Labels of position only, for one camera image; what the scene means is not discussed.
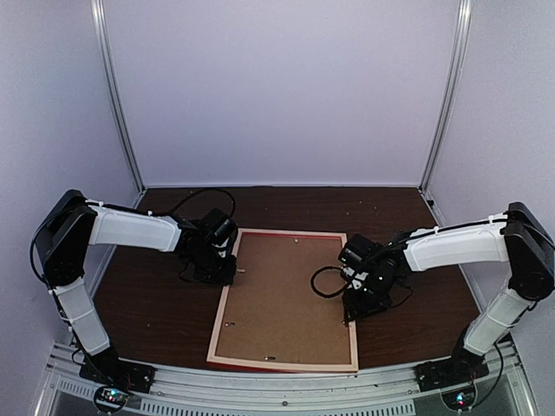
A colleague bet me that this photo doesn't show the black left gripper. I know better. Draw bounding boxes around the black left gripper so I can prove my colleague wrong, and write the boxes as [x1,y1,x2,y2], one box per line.
[186,246,237,284]

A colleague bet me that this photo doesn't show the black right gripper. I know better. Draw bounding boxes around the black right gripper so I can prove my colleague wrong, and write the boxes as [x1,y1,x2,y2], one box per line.
[342,272,397,323]

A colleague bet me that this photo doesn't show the brown backing board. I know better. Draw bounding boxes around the brown backing board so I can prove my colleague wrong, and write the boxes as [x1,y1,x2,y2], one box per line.
[212,232,353,363]

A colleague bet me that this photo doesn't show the red wooden picture frame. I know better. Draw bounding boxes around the red wooden picture frame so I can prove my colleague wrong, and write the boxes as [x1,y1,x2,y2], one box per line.
[206,228,360,374]

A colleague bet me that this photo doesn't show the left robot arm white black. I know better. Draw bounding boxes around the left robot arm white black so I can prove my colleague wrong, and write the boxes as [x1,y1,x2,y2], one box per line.
[29,189,238,385]

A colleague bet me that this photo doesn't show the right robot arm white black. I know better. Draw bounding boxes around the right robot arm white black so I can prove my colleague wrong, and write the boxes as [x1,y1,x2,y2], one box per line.
[338,202,554,383]

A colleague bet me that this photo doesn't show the right round led board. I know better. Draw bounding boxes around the right round led board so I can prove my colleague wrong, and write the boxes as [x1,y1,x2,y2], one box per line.
[441,387,477,412]

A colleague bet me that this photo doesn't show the round led board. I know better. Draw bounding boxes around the round led board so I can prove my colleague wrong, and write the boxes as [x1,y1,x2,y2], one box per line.
[441,387,477,412]
[93,386,129,413]

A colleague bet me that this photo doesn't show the left round led board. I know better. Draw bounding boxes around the left round led board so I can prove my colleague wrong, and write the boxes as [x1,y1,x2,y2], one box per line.
[93,386,129,413]

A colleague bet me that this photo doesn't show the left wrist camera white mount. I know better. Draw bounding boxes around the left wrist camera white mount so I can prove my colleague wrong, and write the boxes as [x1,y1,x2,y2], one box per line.
[212,238,230,258]

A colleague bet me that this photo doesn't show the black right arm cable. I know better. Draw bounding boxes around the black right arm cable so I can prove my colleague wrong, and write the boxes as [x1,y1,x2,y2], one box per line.
[310,265,348,300]

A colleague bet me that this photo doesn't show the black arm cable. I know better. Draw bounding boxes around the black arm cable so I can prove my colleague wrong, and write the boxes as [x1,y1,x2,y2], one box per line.
[310,265,348,300]
[168,187,238,226]

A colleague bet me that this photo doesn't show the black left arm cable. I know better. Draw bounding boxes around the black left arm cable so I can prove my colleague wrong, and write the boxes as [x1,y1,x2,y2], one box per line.
[168,187,238,226]

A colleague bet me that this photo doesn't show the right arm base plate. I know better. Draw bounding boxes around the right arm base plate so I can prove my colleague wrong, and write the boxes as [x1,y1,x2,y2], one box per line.
[414,358,489,392]

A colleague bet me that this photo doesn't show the aluminium front rail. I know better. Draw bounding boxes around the aluminium front rail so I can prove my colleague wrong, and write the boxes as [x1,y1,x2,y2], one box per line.
[30,341,540,415]

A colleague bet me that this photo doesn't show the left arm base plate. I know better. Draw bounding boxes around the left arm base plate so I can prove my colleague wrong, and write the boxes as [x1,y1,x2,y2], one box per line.
[79,356,155,393]

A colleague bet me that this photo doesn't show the left aluminium corner post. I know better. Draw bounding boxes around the left aluminium corner post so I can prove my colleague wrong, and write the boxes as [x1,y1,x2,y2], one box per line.
[90,0,147,194]

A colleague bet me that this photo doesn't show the aluminium corner post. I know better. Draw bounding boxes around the aluminium corner post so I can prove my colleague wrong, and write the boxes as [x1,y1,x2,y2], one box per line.
[90,0,147,194]
[419,0,473,194]

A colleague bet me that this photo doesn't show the right aluminium corner post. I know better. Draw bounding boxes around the right aluminium corner post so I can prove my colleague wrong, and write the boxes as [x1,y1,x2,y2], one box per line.
[419,0,473,194]

